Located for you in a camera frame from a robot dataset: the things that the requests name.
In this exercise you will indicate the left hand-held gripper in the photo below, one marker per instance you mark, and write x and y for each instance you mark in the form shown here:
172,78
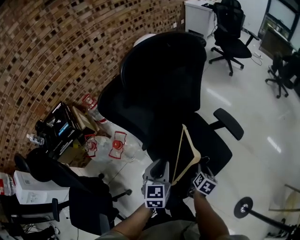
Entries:
154,194

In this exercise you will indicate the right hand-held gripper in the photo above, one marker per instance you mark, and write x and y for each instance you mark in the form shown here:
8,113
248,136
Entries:
205,184

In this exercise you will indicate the wooden clothes hanger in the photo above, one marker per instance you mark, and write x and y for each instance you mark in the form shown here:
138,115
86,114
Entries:
196,159

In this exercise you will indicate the black coat stand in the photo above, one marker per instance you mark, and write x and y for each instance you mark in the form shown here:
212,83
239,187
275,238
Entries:
243,207

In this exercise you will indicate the person's right forearm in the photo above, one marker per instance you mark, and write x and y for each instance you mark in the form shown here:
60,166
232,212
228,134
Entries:
208,218

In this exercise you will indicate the person's left forearm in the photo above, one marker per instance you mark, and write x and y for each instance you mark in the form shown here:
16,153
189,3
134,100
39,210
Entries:
133,222

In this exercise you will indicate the person's olive clothing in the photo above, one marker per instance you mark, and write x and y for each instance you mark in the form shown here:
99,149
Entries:
173,230

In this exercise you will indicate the black office chair with armrests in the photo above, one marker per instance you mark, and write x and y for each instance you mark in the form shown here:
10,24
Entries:
230,44
89,194

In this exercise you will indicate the translucent framed panel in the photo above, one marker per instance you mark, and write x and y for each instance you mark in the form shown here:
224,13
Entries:
287,199

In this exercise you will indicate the brown cardboard box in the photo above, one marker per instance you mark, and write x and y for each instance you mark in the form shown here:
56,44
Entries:
82,119

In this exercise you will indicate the large black mesh office chair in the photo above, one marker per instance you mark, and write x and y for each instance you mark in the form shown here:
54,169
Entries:
159,82

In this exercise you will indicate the black printed carton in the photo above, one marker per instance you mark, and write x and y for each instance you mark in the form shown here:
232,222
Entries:
61,131

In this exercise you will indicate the white carton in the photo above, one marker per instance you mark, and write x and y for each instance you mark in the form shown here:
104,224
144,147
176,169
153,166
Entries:
35,189

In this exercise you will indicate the small clear water bottle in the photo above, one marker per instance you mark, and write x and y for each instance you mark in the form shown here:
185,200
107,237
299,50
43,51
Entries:
35,139

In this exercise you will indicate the small black office chair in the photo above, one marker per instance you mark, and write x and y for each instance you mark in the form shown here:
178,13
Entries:
281,72

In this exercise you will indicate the red-label plastic bottle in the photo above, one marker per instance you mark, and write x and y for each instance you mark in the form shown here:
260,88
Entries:
6,185

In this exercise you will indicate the dark low cabinet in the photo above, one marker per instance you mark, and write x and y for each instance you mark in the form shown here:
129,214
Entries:
274,39

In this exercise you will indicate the white desk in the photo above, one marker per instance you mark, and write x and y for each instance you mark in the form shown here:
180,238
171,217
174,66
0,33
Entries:
199,16

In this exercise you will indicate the black-framed monitor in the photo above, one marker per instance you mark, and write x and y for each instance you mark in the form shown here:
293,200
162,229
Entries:
282,12

